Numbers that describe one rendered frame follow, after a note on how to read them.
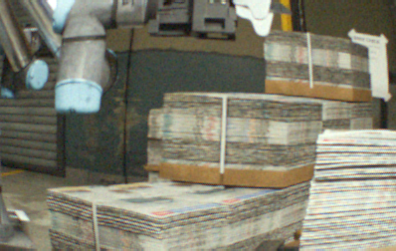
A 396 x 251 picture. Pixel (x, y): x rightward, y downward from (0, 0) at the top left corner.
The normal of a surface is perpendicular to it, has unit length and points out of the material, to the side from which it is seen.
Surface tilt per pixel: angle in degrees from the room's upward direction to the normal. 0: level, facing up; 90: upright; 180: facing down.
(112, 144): 90
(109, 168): 90
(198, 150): 90
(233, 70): 90
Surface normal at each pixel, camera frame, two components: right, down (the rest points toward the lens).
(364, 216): -0.18, 0.04
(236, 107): -0.57, 0.02
